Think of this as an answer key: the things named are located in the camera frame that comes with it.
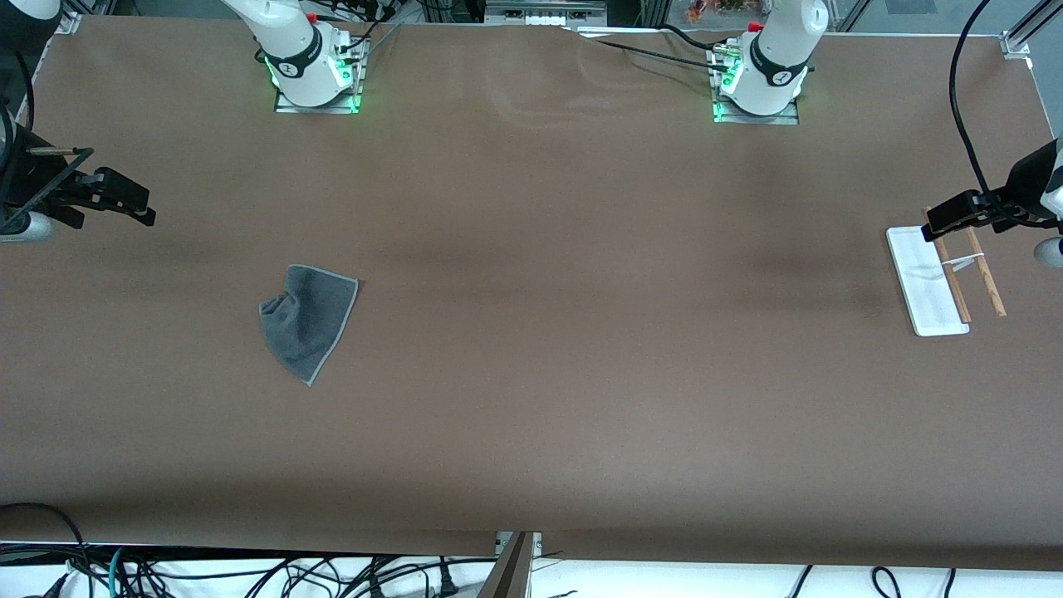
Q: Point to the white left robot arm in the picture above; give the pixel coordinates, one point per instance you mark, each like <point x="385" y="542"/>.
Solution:
<point x="781" y="50"/>

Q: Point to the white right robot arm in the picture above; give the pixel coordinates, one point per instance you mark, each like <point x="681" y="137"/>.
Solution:
<point x="291" y="50"/>

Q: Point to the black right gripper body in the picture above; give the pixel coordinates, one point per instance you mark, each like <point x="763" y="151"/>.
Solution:
<point x="33" y="177"/>

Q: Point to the black power plug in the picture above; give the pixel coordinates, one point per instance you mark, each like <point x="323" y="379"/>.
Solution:
<point x="447" y="581"/>

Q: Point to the brown table cover sheet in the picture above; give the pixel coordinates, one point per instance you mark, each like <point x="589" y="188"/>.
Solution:
<point x="531" y="374"/>

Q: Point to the orange background item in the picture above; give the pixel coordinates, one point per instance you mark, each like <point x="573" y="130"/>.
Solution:
<point x="706" y="10"/>

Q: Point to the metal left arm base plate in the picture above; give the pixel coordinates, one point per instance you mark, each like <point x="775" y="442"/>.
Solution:
<point x="756" y="120"/>

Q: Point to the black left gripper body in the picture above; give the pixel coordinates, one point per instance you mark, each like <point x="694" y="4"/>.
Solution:
<point x="1026" y="184"/>

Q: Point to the grey and pink towel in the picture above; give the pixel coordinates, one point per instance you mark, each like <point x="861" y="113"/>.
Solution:
<point x="311" y="324"/>

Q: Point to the white power strip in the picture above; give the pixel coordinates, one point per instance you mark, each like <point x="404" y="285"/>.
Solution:
<point x="544" y="18"/>

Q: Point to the white rack with wooden bars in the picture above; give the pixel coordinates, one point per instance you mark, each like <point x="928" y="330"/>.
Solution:
<point x="930" y="291"/>

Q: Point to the brown wooden table leg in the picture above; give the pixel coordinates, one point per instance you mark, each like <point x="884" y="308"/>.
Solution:
<point x="508" y="573"/>

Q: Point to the aluminium frame corner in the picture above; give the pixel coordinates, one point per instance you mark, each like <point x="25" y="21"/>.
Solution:
<point x="1015" y="43"/>
<point x="68" y="23"/>

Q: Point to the small metal bracket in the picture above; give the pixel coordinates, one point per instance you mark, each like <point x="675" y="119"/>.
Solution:
<point x="536" y="544"/>

